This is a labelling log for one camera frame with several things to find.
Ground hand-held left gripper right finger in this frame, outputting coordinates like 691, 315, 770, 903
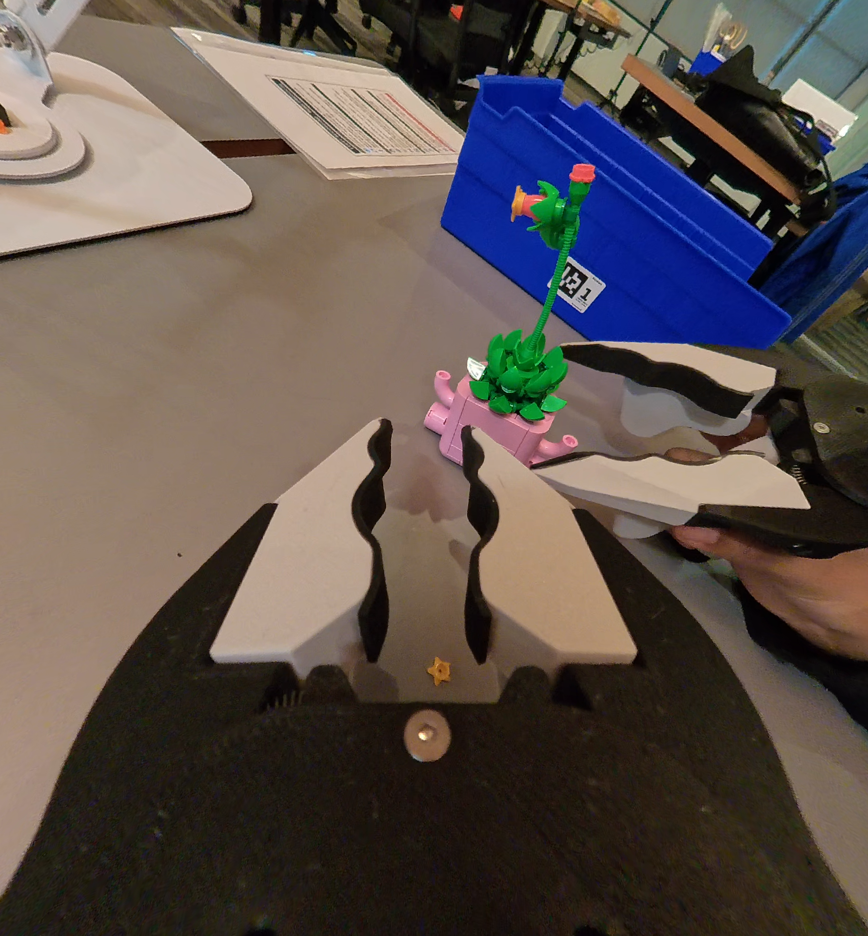
462, 426, 638, 678

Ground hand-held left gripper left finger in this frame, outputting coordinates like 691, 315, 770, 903
209, 418, 394, 681

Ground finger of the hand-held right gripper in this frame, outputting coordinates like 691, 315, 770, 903
560, 340, 779, 450
533, 449, 812, 542

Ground pink toy brick pot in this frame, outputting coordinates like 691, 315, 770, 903
424, 369, 580, 469

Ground green toy brick plant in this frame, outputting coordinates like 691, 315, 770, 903
467, 162, 597, 422

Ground person's right forearm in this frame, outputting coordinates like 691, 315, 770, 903
734, 563, 868, 886

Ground person's right hand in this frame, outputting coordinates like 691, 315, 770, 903
668, 523, 868, 661

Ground blue plastic bin white label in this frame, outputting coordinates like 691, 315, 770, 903
441, 150, 794, 351

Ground blue fabric cover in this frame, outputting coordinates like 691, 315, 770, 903
759, 149, 868, 345

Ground black bag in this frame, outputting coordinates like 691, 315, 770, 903
693, 45, 839, 225

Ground wooden desk black legs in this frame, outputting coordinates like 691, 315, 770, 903
619, 53, 805, 222

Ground white book stand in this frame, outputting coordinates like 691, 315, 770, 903
0, 0, 254, 264

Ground printed paper in acrylic holder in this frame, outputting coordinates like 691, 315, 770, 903
171, 25, 469, 181

